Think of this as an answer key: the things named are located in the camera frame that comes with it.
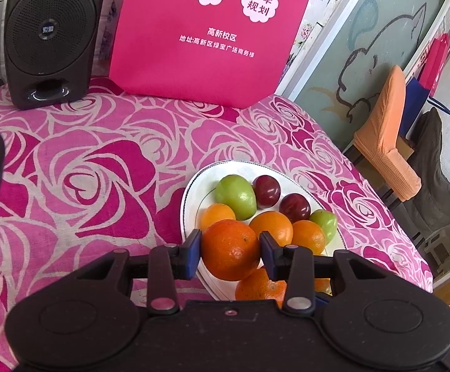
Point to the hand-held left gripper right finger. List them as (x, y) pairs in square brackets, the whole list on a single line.
[(267, 254)]

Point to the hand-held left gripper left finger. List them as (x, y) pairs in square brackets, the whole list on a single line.
[(193, 254)]

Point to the round orange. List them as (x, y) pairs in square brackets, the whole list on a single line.
[(271, 226)]

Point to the tangerine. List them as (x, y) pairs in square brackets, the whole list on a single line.
[(262, 288)]

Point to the deep orange orange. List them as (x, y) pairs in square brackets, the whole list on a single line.
[(231, 250)]

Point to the yellow orange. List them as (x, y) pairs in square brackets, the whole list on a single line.
[(308, 236)]

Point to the small orange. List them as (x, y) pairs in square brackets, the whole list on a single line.
[(217, 215)]

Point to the dark red plum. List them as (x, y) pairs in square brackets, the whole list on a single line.
[(267, 190), (294, 207)]

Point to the white plate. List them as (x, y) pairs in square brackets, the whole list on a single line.
[(200, 197)]

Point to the oval orange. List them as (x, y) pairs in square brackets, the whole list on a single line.
[(322, 285)]

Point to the large green fruit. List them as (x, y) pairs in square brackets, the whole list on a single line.
[(236, 197)]

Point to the small green fruit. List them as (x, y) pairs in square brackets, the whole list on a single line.
[(325, 223)]

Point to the pink rose tablecloth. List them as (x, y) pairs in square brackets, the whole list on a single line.
[(93, 162)]

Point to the orange covered chair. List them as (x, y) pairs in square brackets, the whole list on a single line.
[(384, 131)]

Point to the magenta tote bag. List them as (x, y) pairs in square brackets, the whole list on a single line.
[(209, 77)]

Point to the dark grey covered chair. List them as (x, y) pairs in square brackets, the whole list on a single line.
[(438, 186)]

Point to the blue paper bag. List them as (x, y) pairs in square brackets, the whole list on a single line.
[(413, 100)]

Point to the glass door with cartoon drawing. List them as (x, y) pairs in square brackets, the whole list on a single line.
[(345, 46)]

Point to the black speaker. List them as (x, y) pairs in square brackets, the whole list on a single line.
[(50, 66)]

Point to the pink paper bag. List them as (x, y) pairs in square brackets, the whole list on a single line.
[(436, 62)]

